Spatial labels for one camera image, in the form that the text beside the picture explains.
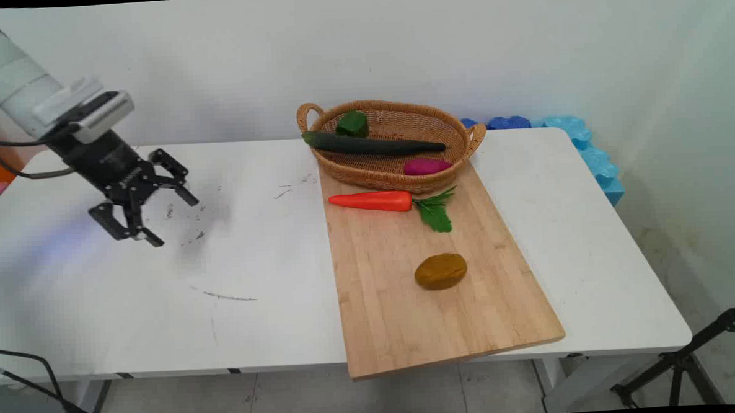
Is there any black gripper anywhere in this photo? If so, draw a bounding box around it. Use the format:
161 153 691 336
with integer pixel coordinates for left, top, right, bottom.
48 123 201 252

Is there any brown potato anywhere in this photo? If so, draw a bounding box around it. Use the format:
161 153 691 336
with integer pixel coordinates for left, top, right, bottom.
414 252 469 291

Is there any white table leg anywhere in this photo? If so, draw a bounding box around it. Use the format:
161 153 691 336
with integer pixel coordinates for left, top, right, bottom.
531 357 573 413
71 378 115 413

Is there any green bell pepper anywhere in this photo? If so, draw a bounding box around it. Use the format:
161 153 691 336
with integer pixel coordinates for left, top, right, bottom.
334 110 369 139

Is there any dark green cucumber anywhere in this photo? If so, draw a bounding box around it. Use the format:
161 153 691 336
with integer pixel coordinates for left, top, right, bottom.
301 125 447 160

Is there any orange carrot with leaves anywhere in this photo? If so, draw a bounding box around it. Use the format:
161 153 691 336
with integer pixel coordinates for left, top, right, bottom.
328 186 459 239

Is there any woven wicker basket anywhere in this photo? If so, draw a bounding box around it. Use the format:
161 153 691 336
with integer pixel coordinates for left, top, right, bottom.
296 94 490 200

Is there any purple sweet potato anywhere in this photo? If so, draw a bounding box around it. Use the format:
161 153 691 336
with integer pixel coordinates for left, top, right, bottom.
403 158 453 177

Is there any bamboo cutting board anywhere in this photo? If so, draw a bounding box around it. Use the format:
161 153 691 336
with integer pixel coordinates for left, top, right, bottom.
318 155 568 383

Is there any blue foam padding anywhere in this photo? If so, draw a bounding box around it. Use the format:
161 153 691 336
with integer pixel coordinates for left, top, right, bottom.
460 111 626 213

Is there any black tripod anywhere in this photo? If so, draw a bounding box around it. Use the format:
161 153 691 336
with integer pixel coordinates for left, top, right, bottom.
607 298 735 410

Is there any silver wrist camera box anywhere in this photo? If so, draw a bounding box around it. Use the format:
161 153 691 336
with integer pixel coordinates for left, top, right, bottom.
32 75 137 147

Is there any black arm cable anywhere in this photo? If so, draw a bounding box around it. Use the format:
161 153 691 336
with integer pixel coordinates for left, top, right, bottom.
0 136 78 182

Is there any black cable with connector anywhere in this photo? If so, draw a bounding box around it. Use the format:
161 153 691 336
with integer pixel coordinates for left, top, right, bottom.
0 344 115 413

